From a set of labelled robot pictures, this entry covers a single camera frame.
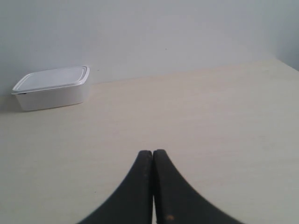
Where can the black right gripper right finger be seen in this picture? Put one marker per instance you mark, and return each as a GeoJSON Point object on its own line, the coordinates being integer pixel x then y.
{"type": "Point", "coordinates": [177, 202]}

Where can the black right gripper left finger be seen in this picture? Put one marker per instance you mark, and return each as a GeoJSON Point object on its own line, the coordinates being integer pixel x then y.
{"type": "Point", "coordinates": [132, 201]}

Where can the white lidded plastic container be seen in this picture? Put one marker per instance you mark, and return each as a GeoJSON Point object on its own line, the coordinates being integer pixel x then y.
{"type": "Point", "coordinates": [53, 88]}

